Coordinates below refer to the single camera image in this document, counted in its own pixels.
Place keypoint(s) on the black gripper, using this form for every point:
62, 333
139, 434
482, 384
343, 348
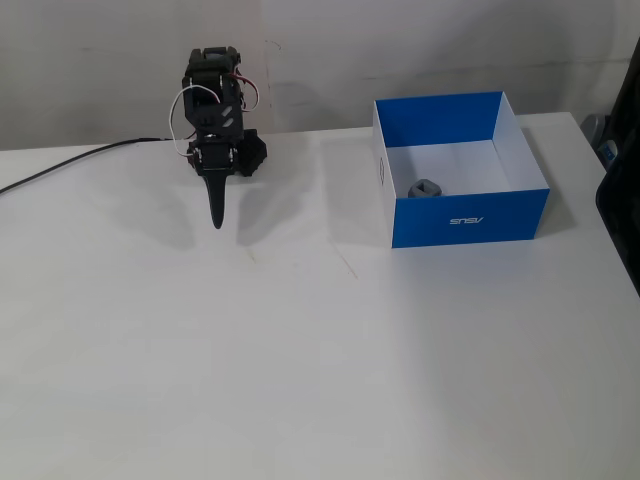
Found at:
215, 161

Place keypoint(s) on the gray 3D-printed block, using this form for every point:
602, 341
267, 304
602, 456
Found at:
425, 190

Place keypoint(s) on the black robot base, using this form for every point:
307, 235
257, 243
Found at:
252, 152

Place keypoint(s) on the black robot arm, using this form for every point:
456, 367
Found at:
210, 90

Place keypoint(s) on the blue and white cardboard box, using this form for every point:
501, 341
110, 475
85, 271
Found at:
465, 220

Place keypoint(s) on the gray and blue plastic object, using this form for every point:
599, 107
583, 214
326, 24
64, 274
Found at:
595, 127

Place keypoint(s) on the black plastic case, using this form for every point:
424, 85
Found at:
622, 200

